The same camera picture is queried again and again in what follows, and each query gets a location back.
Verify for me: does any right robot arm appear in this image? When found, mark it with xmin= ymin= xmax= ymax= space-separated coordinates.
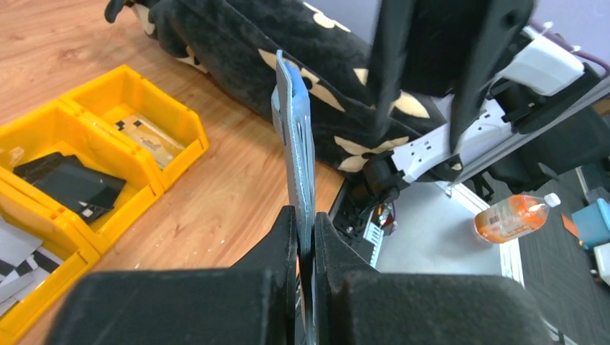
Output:
xmin=365 ymin=1 xmax=601 ymax=193

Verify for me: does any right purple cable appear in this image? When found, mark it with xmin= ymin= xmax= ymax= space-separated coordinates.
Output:
xmin=526 ymin=19 xmax=610 ymax=80

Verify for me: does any black floral plush blanket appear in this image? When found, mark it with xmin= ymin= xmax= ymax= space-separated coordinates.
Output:
xmin=104 ymin=1 xmax=446 ymax=175

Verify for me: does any gold cards stack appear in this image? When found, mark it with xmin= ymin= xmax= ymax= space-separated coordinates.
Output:
xmin=114 ymin=113 xmax=184 ymax=169

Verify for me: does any right yellow bin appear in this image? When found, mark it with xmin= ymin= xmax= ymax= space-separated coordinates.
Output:
xmin=60 ymin=65 xmax=209 ymax=190

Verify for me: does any black cards stack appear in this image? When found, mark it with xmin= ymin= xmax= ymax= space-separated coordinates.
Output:
xmin=13 ymin=152 xmax=126 ymax=224

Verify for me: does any middle yellow bin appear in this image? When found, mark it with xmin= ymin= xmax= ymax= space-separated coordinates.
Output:
xmin=1 ymin=101 xmax=165 ymax=253

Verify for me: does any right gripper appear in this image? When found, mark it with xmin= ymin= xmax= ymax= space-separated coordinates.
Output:
xmin=367 ymin=0 xmax=534 ymax=154

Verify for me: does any white grey cards stack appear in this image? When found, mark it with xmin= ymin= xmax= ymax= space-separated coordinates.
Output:
xmin=1 ymin=219 xmax=63 ymax=315

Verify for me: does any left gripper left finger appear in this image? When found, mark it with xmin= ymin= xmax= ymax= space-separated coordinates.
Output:
xmin=45 ymin=206 xmax=297 ymax=344

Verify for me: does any orange drink bottle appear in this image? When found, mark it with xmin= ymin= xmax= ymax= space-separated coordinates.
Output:
xmin=474 ymin=193 xmax=561 ymax=244

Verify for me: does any yellow bin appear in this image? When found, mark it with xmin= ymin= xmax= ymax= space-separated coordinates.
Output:
xmin=1 ymin=206 xmax=100 ymax=344
xmin=1 ymin=101 xmax=165 ymax=253
xmin=60 ymin=65 xmax=209 ymax=190

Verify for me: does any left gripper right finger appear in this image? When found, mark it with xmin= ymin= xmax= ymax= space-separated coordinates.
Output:
xmin=314 ymin=213 xmax=552 ymax=344

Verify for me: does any left yellow bin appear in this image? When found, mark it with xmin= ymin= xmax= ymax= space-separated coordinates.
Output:
xmin=1 ymin=206 xmax=100 ymax=344

